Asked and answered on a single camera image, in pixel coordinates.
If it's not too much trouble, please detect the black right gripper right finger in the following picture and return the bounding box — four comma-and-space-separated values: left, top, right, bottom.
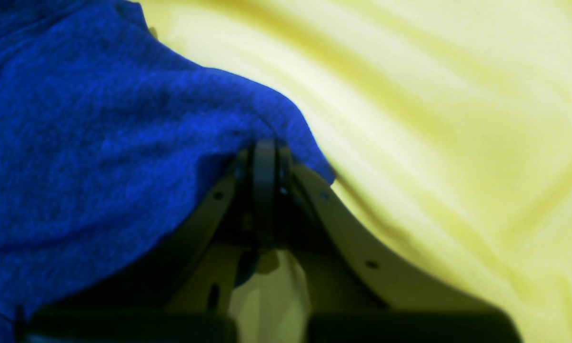
276, 143, 522, 343

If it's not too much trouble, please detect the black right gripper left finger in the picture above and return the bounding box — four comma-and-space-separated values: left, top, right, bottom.
24, 139, 277, 343

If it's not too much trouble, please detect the dark blue long-sleeve shirt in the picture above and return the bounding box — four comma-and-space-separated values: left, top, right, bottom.
0, 0, 335, 343

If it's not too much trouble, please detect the yellow table cloth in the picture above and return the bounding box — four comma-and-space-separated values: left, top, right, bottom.
140, 0, 572, 343

